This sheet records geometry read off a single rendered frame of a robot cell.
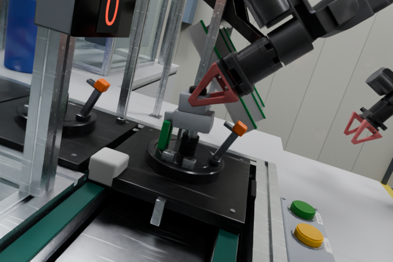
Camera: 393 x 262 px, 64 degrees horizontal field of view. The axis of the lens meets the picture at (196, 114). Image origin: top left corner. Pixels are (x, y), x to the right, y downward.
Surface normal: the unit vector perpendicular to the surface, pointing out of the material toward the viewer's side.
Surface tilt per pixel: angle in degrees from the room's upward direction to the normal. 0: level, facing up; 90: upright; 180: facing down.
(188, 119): 90
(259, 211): 0
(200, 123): 90
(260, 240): 0
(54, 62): 90
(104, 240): 0
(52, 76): 90
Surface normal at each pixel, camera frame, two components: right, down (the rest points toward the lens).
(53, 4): -0.20, 0.23
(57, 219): 0.25, -0.93
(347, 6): -0.02, 0.08
